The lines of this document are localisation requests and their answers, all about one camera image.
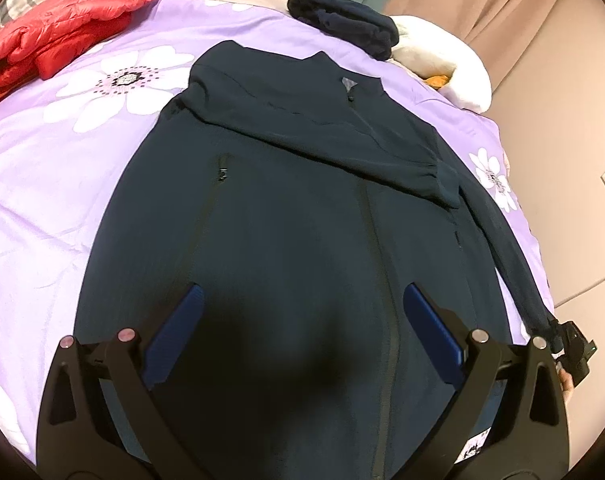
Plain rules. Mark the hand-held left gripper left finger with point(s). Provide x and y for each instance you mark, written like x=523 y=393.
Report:
x=180 y=327

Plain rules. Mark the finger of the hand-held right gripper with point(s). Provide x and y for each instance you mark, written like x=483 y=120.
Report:
x=575 y=337

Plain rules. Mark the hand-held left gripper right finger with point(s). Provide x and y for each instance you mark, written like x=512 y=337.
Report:
x=432 y=330

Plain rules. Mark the navy zip jacket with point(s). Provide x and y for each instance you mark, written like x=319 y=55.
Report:
x=292 y=240

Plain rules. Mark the person's right hand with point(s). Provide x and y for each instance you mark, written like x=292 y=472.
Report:
x=565 y=385

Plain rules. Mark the purple floral bed sheet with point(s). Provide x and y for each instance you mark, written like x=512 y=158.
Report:
x=57 y=180

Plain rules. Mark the orange soft item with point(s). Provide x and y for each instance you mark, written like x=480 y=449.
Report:
x=440 y=81

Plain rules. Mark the folded navy fleece garment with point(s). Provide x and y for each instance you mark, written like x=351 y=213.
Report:
x=342 y=17

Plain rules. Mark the red down jacket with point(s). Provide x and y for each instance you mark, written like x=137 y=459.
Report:
x=57 y=20

